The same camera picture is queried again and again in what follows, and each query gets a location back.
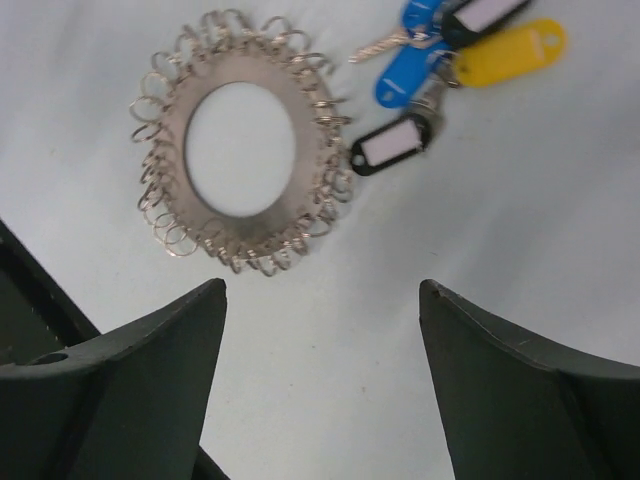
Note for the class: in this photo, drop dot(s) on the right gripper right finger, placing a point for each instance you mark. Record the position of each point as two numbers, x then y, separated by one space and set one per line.
516 405

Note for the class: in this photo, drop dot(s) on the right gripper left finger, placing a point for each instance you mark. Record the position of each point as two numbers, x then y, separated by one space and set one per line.
128 404

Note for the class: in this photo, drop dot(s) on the black key tag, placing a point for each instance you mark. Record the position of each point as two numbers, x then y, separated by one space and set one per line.
398 140
473 20

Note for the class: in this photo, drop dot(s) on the metal disc with keyrings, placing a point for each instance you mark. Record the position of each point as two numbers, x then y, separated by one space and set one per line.
245 158

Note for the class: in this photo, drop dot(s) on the lower blue key tag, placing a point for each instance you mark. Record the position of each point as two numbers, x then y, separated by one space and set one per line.
410 69

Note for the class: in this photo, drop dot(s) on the blue key tag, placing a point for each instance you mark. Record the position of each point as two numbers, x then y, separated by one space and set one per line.
410 69
423 16

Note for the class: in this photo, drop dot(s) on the yellow key tag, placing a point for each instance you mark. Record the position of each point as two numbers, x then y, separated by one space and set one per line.
510 53

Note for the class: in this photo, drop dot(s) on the upper blue key tag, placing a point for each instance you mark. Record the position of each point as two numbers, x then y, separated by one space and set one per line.
423 16

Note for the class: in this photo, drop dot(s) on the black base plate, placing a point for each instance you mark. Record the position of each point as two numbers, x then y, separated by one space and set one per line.
37 316

